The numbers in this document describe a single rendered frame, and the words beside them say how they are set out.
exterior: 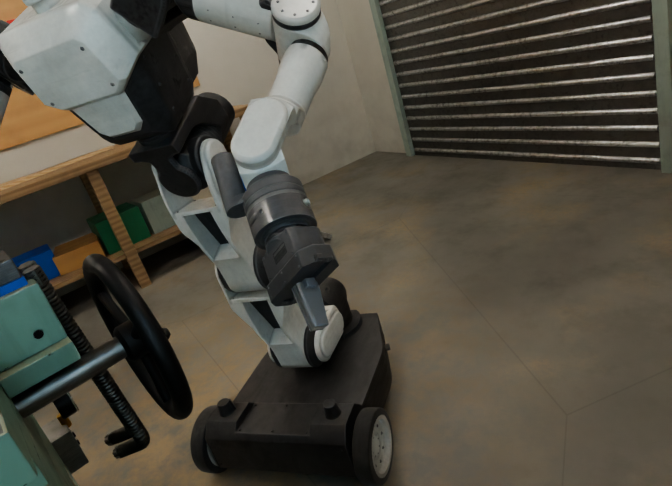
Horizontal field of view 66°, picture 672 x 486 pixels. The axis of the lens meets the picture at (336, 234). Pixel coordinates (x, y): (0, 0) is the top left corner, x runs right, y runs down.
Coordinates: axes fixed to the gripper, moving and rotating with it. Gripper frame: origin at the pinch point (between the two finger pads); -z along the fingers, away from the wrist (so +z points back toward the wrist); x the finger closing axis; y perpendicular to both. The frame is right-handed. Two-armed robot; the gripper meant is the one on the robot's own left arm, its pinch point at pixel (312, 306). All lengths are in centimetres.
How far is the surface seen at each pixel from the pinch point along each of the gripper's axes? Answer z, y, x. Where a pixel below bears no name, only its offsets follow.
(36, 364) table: 7.0, 26.8, 25.5
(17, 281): 17.1, 28.8, 20.8
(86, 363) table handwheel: 7.3, 20.2, 28.4
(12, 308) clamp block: 13.9, 29.4, 22.2
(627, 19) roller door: 130, -231, -14
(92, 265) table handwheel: 18.0, 19.9, 18.8
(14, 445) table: -6.9, 31.3, 9.6
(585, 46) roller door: 139, -237, 9
